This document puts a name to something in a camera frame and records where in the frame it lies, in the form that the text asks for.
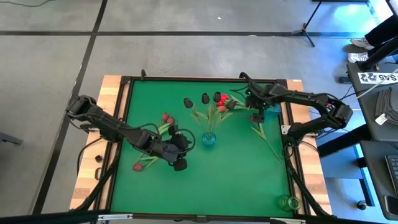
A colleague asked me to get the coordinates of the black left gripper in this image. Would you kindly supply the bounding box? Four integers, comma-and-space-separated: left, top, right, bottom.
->
143, 123, 191, 172

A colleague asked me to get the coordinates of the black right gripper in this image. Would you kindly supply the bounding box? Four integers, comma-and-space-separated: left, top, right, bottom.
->
244, 81, 274, 124

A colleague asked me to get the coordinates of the blue medallion glass vase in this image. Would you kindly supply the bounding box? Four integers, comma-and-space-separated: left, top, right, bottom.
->
201, 132, 217, 146

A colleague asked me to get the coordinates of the blue hobnail glass vase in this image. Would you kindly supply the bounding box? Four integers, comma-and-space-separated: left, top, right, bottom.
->
266, 102, 283, 114

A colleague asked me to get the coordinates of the clear green glass vase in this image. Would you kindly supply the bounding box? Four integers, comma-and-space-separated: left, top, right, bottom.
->
277, 194, 302, 213

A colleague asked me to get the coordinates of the green table mat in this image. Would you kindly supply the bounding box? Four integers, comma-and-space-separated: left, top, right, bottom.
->
110, 79, 295, 218

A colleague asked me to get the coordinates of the black tripod stand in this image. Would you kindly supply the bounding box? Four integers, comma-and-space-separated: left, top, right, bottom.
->
291, 0, 371, 48

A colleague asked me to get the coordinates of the black desk leg bar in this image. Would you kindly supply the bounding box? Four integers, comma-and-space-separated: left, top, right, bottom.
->
317, 124, 373, 158

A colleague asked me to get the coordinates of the person's shoe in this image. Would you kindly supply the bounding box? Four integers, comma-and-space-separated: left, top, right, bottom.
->
347, 52, 370, 63
350, 37, 376, 51

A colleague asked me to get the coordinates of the white printed sign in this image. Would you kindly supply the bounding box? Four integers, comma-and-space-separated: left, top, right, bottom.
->
357, 72, 398, 85

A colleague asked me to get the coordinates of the white tag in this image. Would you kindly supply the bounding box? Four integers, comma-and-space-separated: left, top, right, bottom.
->
375, 113, 389, 126

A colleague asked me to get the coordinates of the black pole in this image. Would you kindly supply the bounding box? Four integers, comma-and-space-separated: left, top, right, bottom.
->
356, 35, 398, 72

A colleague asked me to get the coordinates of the blue desk leg bar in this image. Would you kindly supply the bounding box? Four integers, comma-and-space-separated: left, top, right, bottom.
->
353, 144, 376, 208

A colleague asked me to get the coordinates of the black desk with keyboard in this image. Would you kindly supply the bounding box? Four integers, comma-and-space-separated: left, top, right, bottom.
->
359, 139, 398, 221

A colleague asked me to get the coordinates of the person's leg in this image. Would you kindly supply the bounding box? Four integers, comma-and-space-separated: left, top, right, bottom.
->
364, 14, 398, 47

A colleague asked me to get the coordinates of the black beam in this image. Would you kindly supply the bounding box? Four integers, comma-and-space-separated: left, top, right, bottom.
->
0, 210, 108, 224

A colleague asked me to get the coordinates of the black keyboard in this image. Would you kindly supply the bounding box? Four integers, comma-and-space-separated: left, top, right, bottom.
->
384, 154, 398, 197

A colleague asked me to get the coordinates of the black flat device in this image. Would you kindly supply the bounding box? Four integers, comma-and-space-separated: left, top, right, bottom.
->
384, 195, 398, 216

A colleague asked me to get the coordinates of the grey furniture foot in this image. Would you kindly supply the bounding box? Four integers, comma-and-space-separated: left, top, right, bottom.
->
0, 132, 24, 146

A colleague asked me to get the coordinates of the black metal table frame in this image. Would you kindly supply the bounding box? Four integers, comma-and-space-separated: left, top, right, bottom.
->
93, 72, 313, 223

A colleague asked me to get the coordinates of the silver bracket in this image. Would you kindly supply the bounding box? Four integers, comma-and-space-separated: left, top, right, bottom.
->
269, 217, 307, 224
97, 213, 134, 222

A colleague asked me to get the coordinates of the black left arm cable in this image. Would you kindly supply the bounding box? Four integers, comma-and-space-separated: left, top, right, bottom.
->
76, 135, 108, 177

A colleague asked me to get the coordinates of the white cable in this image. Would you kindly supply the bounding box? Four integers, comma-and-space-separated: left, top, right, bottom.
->
355, 74, 398, 100

